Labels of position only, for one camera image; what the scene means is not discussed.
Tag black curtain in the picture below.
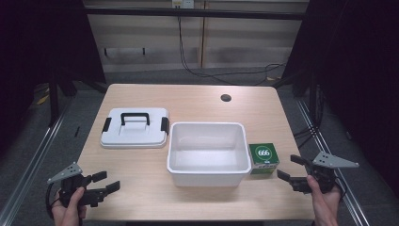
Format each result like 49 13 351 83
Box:
280 0 399 189
0 0 107 158

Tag yellow floor tape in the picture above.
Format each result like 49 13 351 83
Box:
35 84 51 106

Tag small green cardboard box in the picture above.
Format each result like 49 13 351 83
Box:
247 142 281 176

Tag white lid with black handle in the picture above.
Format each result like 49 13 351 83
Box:
100 106 170 150

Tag black horizontal bar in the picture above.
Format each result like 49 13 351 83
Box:
84 7 311 22

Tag white plastic storage box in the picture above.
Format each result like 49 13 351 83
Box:
166 121 253 188

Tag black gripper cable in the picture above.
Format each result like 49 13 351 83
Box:
333 176 349 202
44 182 64 220

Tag white wall socket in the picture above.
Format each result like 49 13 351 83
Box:
171 0 195 9

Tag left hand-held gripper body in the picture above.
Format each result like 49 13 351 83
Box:
46 161 108 208

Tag person's left hand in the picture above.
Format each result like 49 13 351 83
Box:
51 186 88 226

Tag person's right hand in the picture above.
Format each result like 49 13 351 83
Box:
306 174 343 218

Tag long black wall cable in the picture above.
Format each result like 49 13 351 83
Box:
176 15 287 87

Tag black metal stand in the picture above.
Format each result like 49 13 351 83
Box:
47 70 61 127

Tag metal floor rail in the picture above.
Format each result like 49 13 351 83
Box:
0 99 73 226
295 99 372 226

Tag black floor cables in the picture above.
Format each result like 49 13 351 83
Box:
293 88 326 149

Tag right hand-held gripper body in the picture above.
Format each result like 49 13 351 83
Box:
289 151 360 195

